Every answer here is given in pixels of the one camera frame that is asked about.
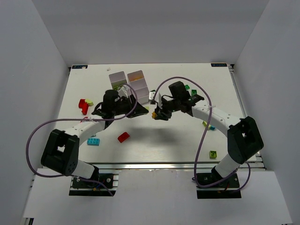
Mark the dark green square lego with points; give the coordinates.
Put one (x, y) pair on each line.
(193, 92)

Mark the red lego piece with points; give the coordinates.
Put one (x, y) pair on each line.
(84, 106)

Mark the pale yellow orange lego stack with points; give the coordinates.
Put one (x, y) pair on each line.
(154, 115)

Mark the left blue table label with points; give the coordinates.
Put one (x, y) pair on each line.
(79, 67)

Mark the white divided container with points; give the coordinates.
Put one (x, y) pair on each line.
(141, 88)
(117, 79)

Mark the blue table label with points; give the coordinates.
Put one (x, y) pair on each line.
(79, 67)
(218, 64)

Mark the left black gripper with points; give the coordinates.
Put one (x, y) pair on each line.
(129, 107)

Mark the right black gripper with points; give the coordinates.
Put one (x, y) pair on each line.
(164, 108)

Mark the red curved lego brick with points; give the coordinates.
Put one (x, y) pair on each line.
(124, 136)

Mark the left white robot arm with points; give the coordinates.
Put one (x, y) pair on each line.
(61, 152)

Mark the pale lime lego brick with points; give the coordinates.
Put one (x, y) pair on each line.
(89, 102)

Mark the right white divided container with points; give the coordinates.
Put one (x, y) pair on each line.
(141, 88)

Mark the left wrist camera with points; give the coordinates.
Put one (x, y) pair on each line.
(124, 91)

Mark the left white divided container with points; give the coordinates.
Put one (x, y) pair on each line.
(117, 79)

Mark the right blue table label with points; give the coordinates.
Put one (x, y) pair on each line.
(218, 64)

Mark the long cyan lego brick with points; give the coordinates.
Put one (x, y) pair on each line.
(93, 141)

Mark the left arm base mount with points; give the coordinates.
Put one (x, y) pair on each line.
(104, 184)

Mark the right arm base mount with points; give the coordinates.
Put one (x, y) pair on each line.
(227, 189)

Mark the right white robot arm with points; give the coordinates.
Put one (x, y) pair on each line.
(243, 136)

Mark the lime square lego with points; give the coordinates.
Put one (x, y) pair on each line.
(212, 154)
(205, 124)

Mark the orange butterfly round lego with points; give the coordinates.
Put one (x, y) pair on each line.
(134, 77)

